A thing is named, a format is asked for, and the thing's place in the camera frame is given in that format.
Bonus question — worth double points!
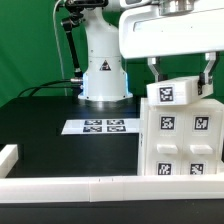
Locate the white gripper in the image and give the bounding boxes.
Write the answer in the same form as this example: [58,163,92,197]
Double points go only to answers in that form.
[119,6,224,95]

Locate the white small tagged box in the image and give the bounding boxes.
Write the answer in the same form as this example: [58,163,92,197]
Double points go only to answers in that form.
[147,76,213,106]

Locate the white cabinet door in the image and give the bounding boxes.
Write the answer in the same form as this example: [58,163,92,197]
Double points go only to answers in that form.
[181,108,223,175]
[145,108,184,175]

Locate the white cabinet body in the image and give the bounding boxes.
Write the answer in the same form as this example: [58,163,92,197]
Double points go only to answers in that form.
[137,98,224,176]

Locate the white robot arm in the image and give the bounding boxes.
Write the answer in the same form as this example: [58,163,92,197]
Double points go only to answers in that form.
[81,0,224,102]

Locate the white flat tag base plate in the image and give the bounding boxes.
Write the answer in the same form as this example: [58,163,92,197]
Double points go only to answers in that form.
[61,118,139,135]

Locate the black cable bundle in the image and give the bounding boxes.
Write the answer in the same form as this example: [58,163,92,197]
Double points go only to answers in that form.
[17,78,83,98]

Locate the white U-shaped fence wall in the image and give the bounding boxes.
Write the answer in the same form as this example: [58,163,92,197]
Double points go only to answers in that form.
[0,144,224,203]

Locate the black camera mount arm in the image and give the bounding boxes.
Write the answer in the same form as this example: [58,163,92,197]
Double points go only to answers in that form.
[56,0,108,78]

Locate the grey thin cable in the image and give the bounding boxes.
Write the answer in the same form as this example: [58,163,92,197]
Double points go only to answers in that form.
[52,0,68,97]

